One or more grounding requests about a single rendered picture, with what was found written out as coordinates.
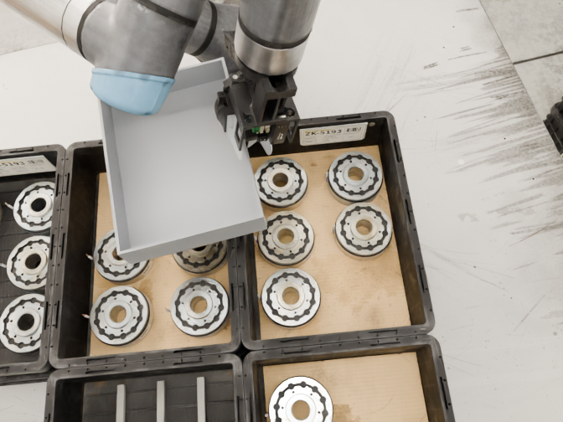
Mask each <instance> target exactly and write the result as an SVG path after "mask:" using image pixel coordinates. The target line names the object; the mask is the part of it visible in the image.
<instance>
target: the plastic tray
mask: <svg viewBox="0 0 563 422"><path fill-rule="evenodd" d="M228 78H229V74H228V70H227V68H226V65H225V60H224V57H223V58H219V59H213V60H210V61H206V62H203V63H199V64H193V65H190V66H186V67H183V68H179V69H178V71H177V74H176V75H175V77H174V79H175V83H174V84H173V85H172V87H171V89H170V91H169V93H168V96H167V98H166V100H165V101H164V102H163V105H162V107H161V108H160V110H159V111H158V112H157V113H155V114H153V115H150V116H139V115H134V114H131V113H128V112H125V111H121V110H118V109H117V108H115V107H113V106H111V105H108V104H107V103H105V102H104V101H102V100H100V99H99V98H98V97H97V101H98V107H99V114H100V121H101V133H102V140H103V147H104V153H105V160H106V172H107V179H108V186H109V192H110V199H111V211H112V218H113V224H114V231H115V238H116V250H117V255H119V256H120V257H121V258H123V259H124V260H125V261H127V262H128V263H129V264H131V265H132V264H136V263H138V262H142V261H145V260H151V259H155V258H158V257H161V256H165V255H170V254H174V253H178V252H180V251H184V250H190V249H193V248H197V247H199V246H203V245H207V244H213V243H216V242H219V241H222V240H226V239H232V238H235V237H239V236H241V235H245V234H251V233H255V232H258V231H261V230H264V229H267V226H266V220H265V216H264V213H263V209H262V206H261V201H260V197H259V193H258V190H257V186H256V180H255V177H254V173H253V170H252V166H251V160H250V157H249V153H248V150H247V147H246V144H245V139H244V141H243V144H242V160H240V159H239V158H238V157H237V154H236V152H235V149H234V147H233V146H232V145H231V144H230V142H229V140H228V138H227V137H226V135H225V133H224V130H223V127H222V125H221V124H220V122H219V121H218V120H217V117H216V114H215V111H214V103H215V101H216V99H217V92H219V91H223V87H224V84H223V81H224V80H226V79H228Z"/></svg>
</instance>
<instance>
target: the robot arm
mask: <svg viewBox="0 0 563 422"><path fill-rule="evenodd" d="M0 2H1V3H3V4H4V5H6V6H7V7H9V8H11V9H12V10H13V11H14V12H15V13H17V14H19V15H20V16H22V17H23V18H25V19H27V20H28V21H29V22H30V23H32V24H33V25H35V26H36V27H38V28H40V29H41V30H43V31H44V32H46V33H47V34H48V35H50V36H51V37H52V38H54V39H56V40H57V41H59V42H60V43H62V44H63V45H64V46H66V47H67V48H69V49H70V50H72V51H73V52H75V53H76V54H78V55H79V56H80V57H82V58H83V59H85V60H87V61H88V62H90V63H91V64H93V65H94V66H95V68H92V70H91V73H92V76H91V79H90V88H91V90H92V91H93V93H94V94H95V96H96V97H98V98H99V99H100V100H102V101H104V102H105V103H107V104H108V105H110V106H113V107H115V108H117V109H118V110H121V111H125V112H128V113H131V114H134V115H139V116H150V115H153V114H155V113H157V112H158V111H159V110H160V108H161V107H162V105H163V102H164V101H165V100H166V98H167V96H168V93H169V91H170V89H171V87H172V85H173V84H174V83H175V79H174V77H175V75H176V74H177V71H178V67H179V66H180V63H181V61H182V59H183V56H184V53H186V54H189V55H192V56H194V57H195V58H196V59H197V60H198V61H199V62H201V63H203V62H206V61H210V60H213V59H219V58H223V57H224V60H225V65H226V68H227V70H228V74H229V76H230V77H229V78H228V79H226V80H224V81H223V84H224V87H223V91H219V92H217V99H216V101H215V103H214V111H215V114H216V117H217V120H218V121H219V122H220V124H221V125H222V127H223V130H224V133H225V135H226V137H227V138H228V140H229V142H230V144H231V145H232V146H233V147H234V149H235V152H236V154H237V157H238V158H239V159H240V160H242V144H243V141H244V139H245V144H246V147H250V146H252V145H253V144H254V143H255V142H260V143H261V145H262V146H263V148H264V150H265V151H266V154H267V155H271V152H272V145H274V144H278V143H283V142H284V140H285V137H286V135H287V138H288V141H289V142H292V140H293V137H294V135H295V132H296V130H297V126H298V124H299V121H300V119H301V118H300V116H299V114H298V111H297V108H296V105H295V103H294V100H293V98H292V97H293V96H295V95H296V93H297V85H296V82H295V80H294V78H293V76H294V75H295V74H296V72H297V68H298V65H299V64H300V63H301V61H302V57H303V54H304V51H305V48H306V46H307V41H308V39H309V35H310V33H311V32H312V26H313V23H314V20H315V18H316V15H317V12H318V7H319V4H320V2H321V0H240V6H239V5H235V4H224V3H213V2H211V1H210V0H0ZM238 70H240V72H238V73H236V72H237V71H238ZM293 121H294V123H295V124H294V127H293V129H292V131H291V129H290V126H289V125H290V123H291V122H293Z"/></svg>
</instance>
